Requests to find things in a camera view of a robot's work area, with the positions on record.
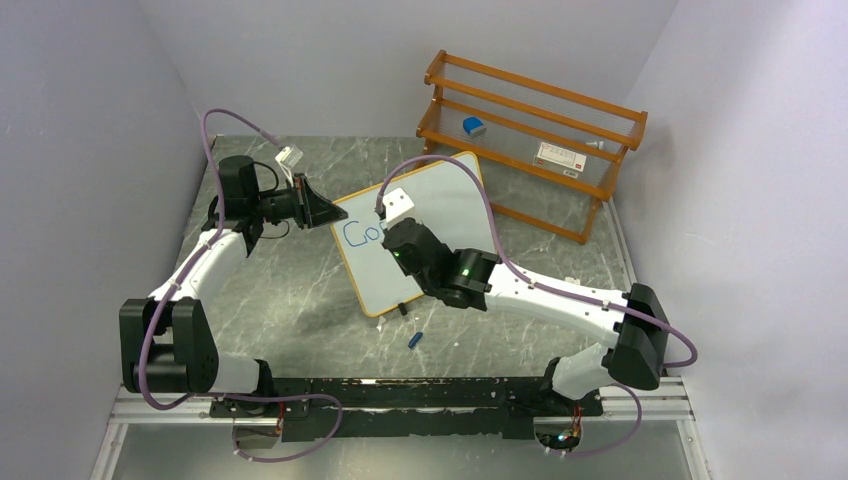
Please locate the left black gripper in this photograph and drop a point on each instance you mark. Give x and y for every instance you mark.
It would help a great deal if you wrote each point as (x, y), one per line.
(310, 209)

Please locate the blue marker cap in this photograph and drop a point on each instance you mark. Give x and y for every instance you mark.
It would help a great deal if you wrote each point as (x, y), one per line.
(415, 339)

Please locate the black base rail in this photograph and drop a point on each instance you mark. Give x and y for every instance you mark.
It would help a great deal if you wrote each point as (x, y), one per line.
(370, 408)

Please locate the orange wooden rack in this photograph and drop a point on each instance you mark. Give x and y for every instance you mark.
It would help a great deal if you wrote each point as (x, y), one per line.
(520, 113)

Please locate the blue whiteboard eraser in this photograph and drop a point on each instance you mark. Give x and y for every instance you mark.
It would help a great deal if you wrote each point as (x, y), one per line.
(473, 126)

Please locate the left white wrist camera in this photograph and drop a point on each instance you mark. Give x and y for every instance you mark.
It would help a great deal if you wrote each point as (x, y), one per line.
(286, 159)

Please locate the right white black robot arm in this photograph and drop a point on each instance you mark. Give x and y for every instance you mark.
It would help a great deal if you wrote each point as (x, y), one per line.
(627, 327)

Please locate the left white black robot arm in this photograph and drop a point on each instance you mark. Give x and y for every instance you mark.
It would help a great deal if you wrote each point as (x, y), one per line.
(166, 341)

